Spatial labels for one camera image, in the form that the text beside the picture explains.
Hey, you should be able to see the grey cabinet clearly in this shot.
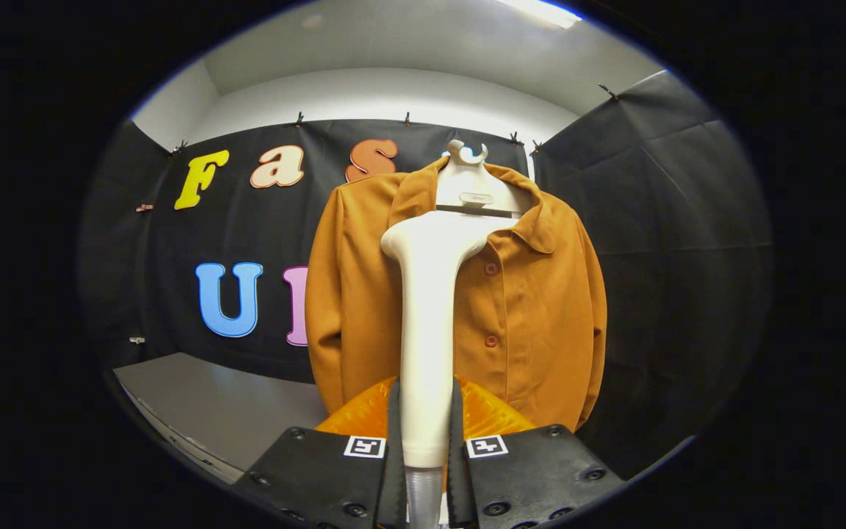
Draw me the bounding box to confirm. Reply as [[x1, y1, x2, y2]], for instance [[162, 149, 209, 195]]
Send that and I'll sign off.
[[113, 353, 330, 486]]

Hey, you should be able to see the long ceiling light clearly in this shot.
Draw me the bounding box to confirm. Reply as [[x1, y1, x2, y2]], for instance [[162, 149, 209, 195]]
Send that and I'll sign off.
[[496, 0, 584, 30]]

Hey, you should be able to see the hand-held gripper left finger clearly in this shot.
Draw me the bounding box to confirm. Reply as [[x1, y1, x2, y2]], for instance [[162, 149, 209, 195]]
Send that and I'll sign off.
[[234, 376, 408, 529]]

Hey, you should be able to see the black backdrop cloth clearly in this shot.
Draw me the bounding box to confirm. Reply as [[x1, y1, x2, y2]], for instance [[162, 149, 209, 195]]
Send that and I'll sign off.
[[78, 70, 775, 478]]

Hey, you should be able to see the white garment steamer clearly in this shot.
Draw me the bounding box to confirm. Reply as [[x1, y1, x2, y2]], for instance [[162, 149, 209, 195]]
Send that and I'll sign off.
[[380, 211, 505, 469]]

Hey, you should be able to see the white clothes hanger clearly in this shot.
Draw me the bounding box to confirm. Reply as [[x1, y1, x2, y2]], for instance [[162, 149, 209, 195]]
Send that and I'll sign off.
[[434, 140, 534, 219]]

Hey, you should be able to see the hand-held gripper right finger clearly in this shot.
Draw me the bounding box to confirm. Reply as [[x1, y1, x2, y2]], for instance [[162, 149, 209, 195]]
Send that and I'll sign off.
[[446, 376, 626, 529]]

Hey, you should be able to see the pale steamer hose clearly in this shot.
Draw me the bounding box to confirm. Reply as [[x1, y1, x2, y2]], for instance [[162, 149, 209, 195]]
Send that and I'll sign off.
[[405, 467, 444, 529]]

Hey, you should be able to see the orange-brown button shirt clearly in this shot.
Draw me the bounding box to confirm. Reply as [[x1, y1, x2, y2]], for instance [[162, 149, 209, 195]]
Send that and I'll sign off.
[[304, 156, 609, 434]]

